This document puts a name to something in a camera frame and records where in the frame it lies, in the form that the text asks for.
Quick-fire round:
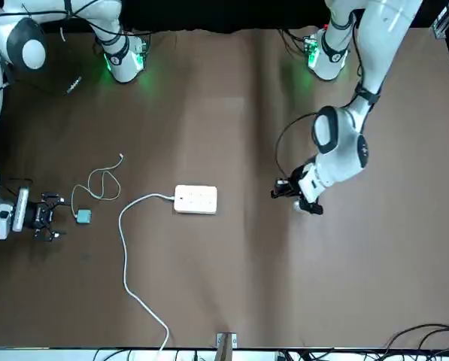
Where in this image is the thick white power cord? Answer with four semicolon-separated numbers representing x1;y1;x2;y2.
117;193;176;356

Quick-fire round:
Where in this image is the black backdrop curtain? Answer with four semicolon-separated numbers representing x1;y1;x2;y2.
120;0;330;34

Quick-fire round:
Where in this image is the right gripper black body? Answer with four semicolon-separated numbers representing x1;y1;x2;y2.
27;202;49;230

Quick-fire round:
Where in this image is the aluminium camera post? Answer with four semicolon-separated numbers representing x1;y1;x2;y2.
215;332;238;361

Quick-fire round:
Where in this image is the thin white charging cable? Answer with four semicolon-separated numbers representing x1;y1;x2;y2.
71;153;124;220

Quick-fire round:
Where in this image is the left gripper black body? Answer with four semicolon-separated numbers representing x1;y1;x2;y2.
288;162;311;199

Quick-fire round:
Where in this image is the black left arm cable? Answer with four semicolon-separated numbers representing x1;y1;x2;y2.
275;11;381;184

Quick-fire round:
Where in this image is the aluminium frame profile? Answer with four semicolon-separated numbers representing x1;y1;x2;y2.
430;0;449;39

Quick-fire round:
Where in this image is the white power strip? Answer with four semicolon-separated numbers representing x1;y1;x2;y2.
174;184;218;216

